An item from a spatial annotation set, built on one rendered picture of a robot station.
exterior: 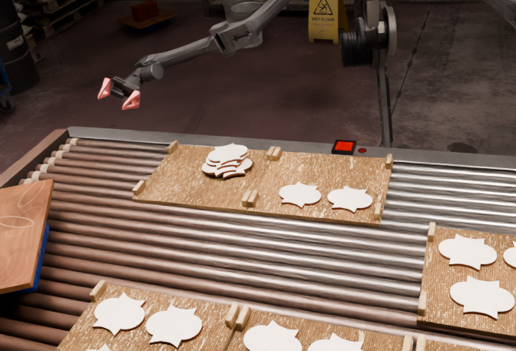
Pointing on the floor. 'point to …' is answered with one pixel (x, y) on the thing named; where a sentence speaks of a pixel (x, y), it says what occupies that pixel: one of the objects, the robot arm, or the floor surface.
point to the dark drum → (14, 48)
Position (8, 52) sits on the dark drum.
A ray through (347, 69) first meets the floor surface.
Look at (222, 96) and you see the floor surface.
